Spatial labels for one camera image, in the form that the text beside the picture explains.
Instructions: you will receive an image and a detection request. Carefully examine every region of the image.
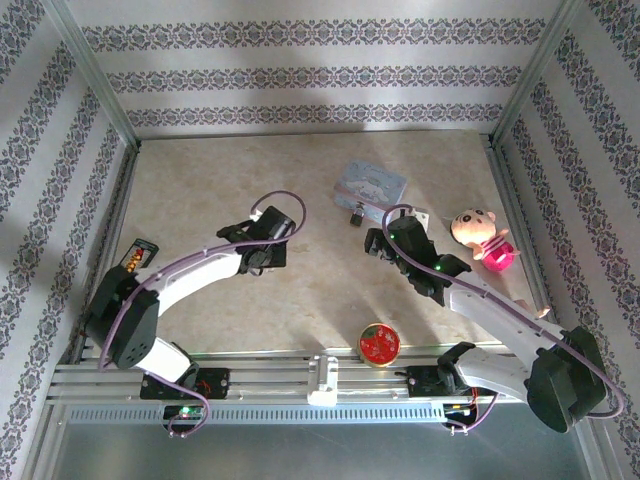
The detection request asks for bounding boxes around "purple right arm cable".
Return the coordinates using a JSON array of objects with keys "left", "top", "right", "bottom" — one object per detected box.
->
[{"left": 382, "top": 203, "right": 626, "bottom": 437}]

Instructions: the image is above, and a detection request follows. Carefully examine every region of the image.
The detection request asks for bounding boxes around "aluminium rail frame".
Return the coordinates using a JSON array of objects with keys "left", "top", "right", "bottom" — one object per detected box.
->
[{"left": 47, "top": 344, "right": 591, "bottom": 406}]

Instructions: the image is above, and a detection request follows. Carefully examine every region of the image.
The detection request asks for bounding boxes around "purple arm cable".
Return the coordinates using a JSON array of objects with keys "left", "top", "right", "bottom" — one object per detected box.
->
[
  {"left": 382, "top": 203, "right": 626, "bottom": 437},
  {"left": 97, "top": 189, "right": 309, "bottom": 441}
]

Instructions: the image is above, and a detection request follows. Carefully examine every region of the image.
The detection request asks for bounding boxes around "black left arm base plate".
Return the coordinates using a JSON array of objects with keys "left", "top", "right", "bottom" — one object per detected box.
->
[{"left": 139, "top": 367, "right": 231, "bottom": 401}]

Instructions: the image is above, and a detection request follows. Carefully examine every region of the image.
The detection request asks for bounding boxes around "white centre bracket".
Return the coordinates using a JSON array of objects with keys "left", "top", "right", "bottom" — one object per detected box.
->
[{"left": 306, "top": 353, "right": 340, "bottom": 407}]

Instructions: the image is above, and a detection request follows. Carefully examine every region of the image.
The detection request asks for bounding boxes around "aluminium side rail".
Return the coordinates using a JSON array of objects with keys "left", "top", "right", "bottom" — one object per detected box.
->
[
  {"left": 482, "top": 134, "right": 556, "bottom": 311},
  {"left": 69, "top": 144, "right": 140, "bottom": 362}
]

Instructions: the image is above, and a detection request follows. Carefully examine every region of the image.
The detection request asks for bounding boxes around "black board with gold plugs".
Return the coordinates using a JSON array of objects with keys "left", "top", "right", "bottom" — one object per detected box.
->
[{"left": 121, "top": 238, "right": 160, "bottom": 274}]

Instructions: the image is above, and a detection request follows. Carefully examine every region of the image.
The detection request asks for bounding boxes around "plush doll in pink stripes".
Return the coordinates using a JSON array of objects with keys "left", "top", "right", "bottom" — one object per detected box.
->
[{"left": 449, "top": 207, "right": 521, "bottom": 274}]

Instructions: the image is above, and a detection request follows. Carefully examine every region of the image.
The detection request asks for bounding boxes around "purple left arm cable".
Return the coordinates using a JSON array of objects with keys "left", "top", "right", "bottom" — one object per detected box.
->
[{"left": 97, "top": 189, "right": 309, "bottom": 441}]

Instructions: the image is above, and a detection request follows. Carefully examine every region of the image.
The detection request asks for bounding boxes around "grey metal sheet panel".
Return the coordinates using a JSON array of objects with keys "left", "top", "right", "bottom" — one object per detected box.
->
[{"left": 47, "top": 422, "right": 591, "bottom": 480}]

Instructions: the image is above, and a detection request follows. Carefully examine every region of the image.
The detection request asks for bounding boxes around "aluminium corner post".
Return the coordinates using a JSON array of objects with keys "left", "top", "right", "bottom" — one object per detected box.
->
[
  {"left": 47, "top": 0, "right": 142, "bottom": 151},
  {"left": 492, "top": 0, "right": 587, "bottom": 146}
]

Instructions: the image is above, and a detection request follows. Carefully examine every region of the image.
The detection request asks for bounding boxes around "small circuit board with led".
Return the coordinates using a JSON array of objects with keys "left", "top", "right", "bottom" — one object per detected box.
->
[{"left": 162, "top": 403, "right": 206, "bottom": 426}]

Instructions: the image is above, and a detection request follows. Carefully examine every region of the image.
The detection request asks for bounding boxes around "grey slotted cable duct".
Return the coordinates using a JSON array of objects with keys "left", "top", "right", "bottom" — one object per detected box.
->
[{"left": 64, "top": 403, "right": 451, "bottom": 426}]

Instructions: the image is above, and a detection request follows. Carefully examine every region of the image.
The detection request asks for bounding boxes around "small pink toy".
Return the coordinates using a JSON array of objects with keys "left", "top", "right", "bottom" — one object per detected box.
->
[{"left": 514, "top": 298, "right": 552, "bottom": 321}]

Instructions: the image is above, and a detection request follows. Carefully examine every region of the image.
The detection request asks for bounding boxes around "small circuit board with wires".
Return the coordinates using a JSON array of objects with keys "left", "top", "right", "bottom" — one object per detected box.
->
[{"left": 443, "top": 402, "right": 477, "bottom": 427}]

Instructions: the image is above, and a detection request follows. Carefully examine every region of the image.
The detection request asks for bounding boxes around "round red tin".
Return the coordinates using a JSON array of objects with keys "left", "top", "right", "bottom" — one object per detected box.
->
[{"left": 355, "top": 322, "right": 402, "bottom": 369}]

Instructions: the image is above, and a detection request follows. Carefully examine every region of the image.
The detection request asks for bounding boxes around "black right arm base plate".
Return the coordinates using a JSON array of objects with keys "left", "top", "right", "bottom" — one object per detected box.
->
[{"left": 407, "top": 364, "right": 481, "bottom": 401}]

